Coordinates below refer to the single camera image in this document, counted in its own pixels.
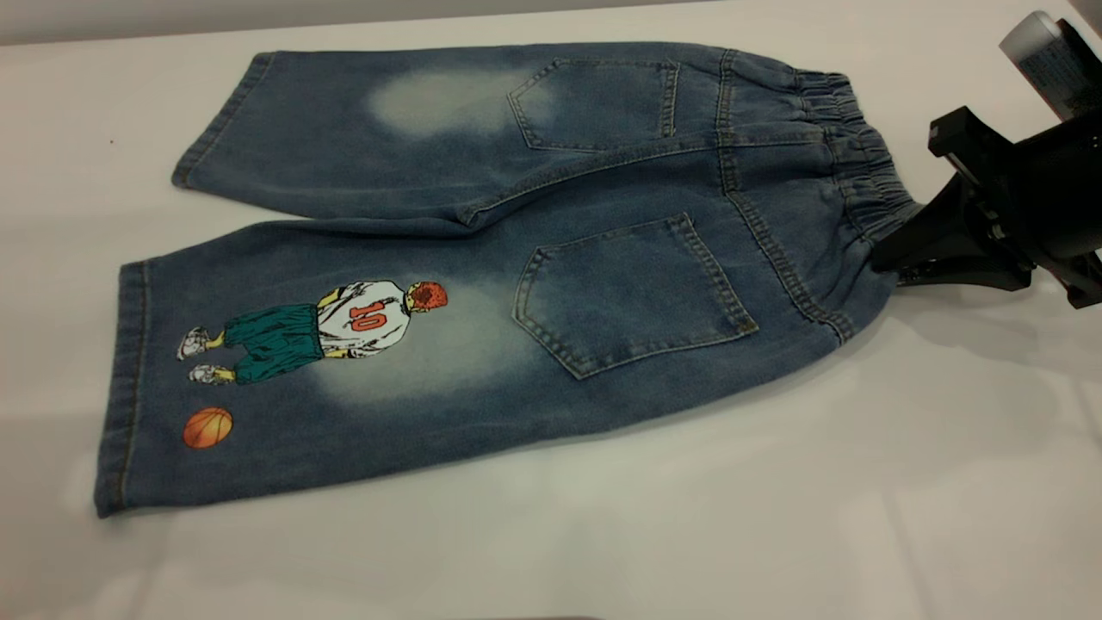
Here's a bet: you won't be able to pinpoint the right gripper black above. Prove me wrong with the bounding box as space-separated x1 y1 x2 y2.
870 105 1102 309

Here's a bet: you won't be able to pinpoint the blue denim pants with print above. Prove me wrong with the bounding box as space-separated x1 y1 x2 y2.
95 40 924 520

